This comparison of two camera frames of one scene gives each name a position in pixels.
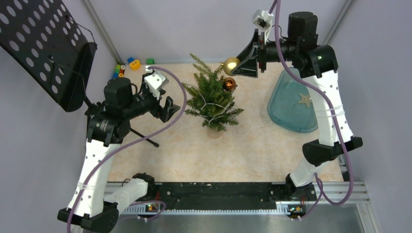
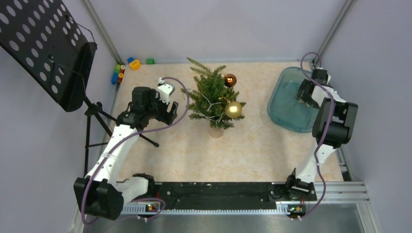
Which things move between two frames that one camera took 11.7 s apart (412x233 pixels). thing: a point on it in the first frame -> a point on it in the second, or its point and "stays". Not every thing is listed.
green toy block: (150, 61) stays
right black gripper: (248, 66) -> (303, 88)
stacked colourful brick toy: (119, 71) stays
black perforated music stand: (52, 48) stays
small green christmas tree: (210, 102) stays
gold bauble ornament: (230, 64) -> (233, 109)
